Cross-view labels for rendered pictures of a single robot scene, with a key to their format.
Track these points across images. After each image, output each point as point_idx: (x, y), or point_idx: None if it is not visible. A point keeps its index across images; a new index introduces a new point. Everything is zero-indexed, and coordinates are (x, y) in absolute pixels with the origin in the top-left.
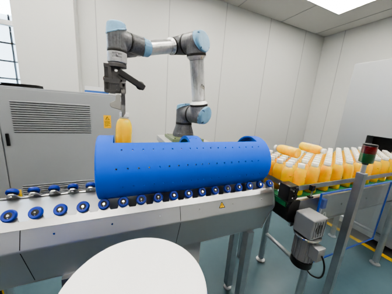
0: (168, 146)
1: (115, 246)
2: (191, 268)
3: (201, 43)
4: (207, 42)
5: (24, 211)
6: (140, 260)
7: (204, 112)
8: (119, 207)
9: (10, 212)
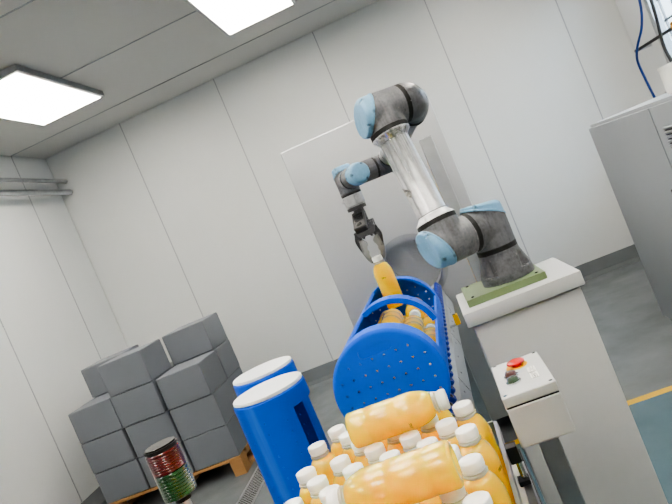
0: (363, 309)
1: (298, 373)
2: (260, 397)
3: (359, 129)
4: (363, 117)
5: None
6: (280, 383)
7: (418, 246)
8: None
9: None
